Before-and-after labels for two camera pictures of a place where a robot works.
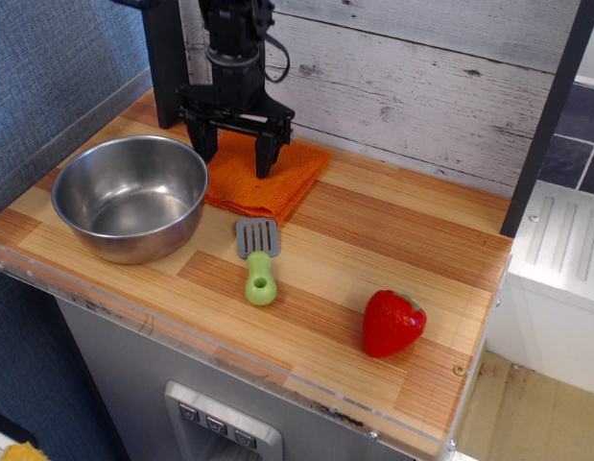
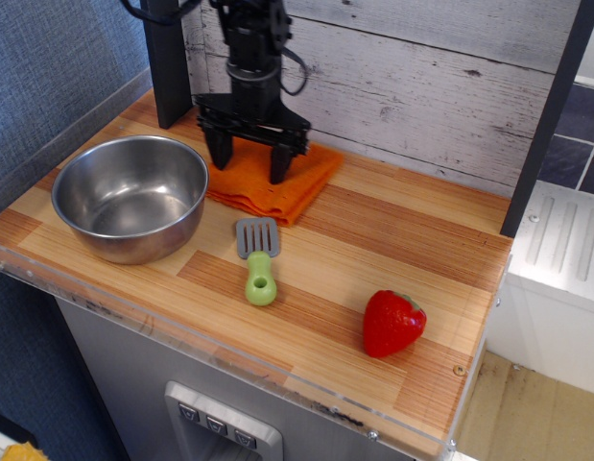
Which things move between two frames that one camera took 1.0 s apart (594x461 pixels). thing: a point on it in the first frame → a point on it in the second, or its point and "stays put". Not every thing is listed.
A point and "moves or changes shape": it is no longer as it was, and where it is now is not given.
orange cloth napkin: [233, 180] moves or changes shape
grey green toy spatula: [257, 242] stays put
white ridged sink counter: [548, 312] stays put
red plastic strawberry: [391, 322] stays put
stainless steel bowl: [133, 200] stays put
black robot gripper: [237, 97] → [254, 109]
